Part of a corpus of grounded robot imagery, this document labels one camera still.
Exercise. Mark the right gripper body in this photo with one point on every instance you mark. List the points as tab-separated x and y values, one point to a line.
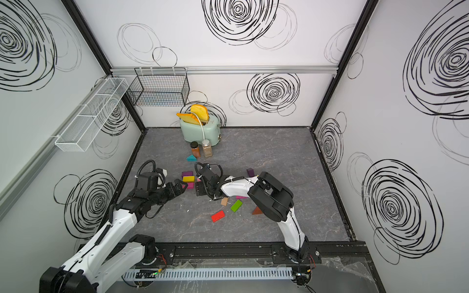
209	190

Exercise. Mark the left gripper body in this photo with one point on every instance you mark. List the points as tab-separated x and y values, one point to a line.
162	194

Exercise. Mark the yellow block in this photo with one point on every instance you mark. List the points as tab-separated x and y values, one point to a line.
189	179

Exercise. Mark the beige spice jar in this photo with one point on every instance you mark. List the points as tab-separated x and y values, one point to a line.
207	148

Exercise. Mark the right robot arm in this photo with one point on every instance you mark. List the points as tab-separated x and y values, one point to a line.
271	196

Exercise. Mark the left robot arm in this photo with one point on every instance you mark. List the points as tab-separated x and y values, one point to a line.
95	268

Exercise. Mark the teal triangle block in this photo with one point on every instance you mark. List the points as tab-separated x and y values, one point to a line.
191	158

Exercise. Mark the tan wooden block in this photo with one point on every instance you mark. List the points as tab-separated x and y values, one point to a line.
224	201

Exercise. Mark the brown spice jar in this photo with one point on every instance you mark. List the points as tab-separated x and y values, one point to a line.
195	149

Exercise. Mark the red block lower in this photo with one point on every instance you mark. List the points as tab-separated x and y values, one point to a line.
217	216

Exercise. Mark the green block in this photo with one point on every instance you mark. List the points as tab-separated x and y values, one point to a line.
235	207

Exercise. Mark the mint green toaster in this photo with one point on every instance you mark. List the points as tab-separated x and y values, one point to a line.
210	131

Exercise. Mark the brown triangle block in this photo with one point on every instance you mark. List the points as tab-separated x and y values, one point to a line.
257	211

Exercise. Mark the yellow toast slice front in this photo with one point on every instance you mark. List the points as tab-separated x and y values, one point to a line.
190	118

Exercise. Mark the yellow toast slice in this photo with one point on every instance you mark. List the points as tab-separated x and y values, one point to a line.
200	111
190	118

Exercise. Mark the yellow toast slice back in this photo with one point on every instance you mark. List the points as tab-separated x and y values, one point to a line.
200	111

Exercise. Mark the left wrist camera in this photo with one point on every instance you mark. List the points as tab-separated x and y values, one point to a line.
160	173

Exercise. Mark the white wire shelf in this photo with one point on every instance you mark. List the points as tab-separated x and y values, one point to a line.
104	112

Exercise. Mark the grey slotted cable duct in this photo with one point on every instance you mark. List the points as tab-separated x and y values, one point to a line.
209	274

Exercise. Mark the black wire basket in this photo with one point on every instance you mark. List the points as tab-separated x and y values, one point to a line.
159	87

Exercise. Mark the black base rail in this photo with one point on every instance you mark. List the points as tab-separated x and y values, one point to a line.
274	252

